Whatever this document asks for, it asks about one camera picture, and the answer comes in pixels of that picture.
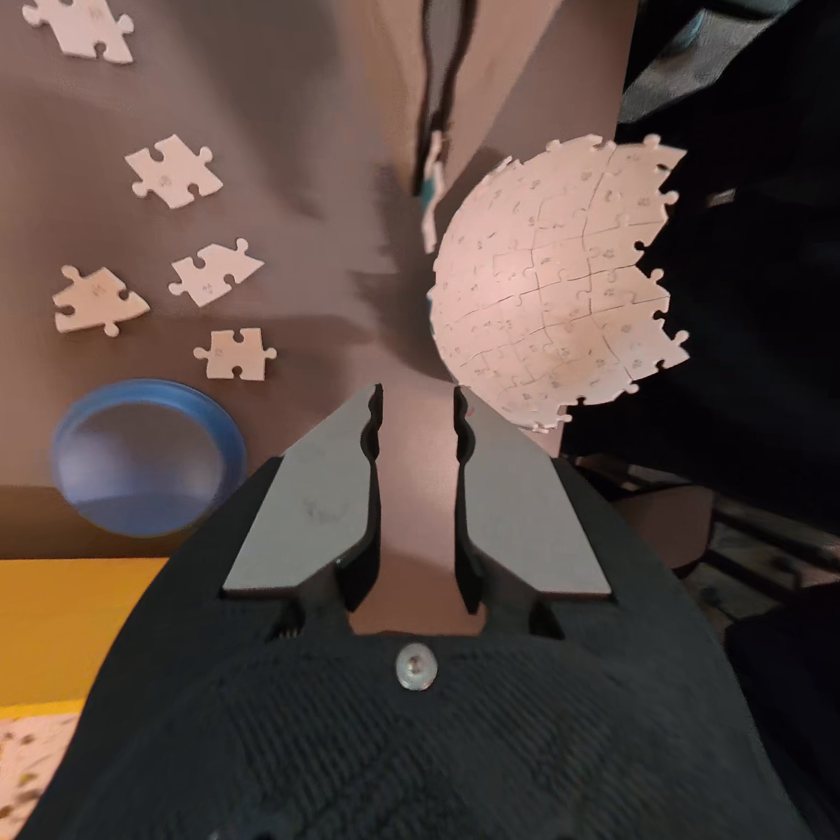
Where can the yellow plastic bin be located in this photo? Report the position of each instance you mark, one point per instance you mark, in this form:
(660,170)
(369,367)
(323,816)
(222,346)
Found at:
(65,630)

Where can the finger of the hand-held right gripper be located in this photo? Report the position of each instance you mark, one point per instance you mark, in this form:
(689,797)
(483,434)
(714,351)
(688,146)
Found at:
(525,79)
(403,65)

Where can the partly built puzzle ball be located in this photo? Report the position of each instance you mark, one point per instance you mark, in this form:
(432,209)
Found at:
(558,282)

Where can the blue plastic ball stand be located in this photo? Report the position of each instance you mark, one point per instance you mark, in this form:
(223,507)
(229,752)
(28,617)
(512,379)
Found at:
(144,459)

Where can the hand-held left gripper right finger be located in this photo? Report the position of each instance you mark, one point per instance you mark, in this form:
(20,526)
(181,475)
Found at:
(531,518)

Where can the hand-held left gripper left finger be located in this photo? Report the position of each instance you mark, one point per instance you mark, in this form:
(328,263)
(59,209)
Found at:
(308,518)

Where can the single curved puzzle piece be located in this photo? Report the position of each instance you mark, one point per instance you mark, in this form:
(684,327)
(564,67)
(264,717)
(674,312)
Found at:
(433,197)

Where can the heap of puzzle pieces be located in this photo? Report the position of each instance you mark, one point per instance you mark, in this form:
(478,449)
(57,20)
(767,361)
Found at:
(33,768)

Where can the white puzzle pieces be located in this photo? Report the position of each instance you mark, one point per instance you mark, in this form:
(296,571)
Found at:
(174,170)

